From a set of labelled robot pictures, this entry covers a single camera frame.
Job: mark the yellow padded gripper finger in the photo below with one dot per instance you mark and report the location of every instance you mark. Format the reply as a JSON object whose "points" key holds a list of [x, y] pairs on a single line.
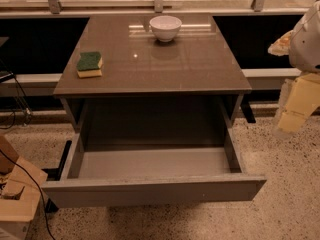
{"points": [[299, 98], [281, 46]]}

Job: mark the cardboard box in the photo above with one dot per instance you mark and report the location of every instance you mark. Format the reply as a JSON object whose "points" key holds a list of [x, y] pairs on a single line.
{"points": [[20, 194]]}

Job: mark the open grey top drawer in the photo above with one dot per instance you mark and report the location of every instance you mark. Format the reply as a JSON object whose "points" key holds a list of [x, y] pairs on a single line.
{"points": [[149, 151]]}

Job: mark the white ceramic bowl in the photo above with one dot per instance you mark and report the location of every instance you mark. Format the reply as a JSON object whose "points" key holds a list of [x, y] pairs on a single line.
{"points": [[165, 28]]}

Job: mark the grey drawer cabinet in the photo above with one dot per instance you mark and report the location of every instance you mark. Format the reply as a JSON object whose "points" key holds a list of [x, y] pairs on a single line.
{"points": [[198, 61]]}

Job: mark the green and yellow sponge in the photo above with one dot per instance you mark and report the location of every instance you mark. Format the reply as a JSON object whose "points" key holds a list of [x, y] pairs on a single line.
{"points": [[89, 65]]}

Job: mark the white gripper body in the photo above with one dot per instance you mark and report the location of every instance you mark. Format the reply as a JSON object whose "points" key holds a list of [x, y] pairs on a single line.
{"points": [[306, 47]]}

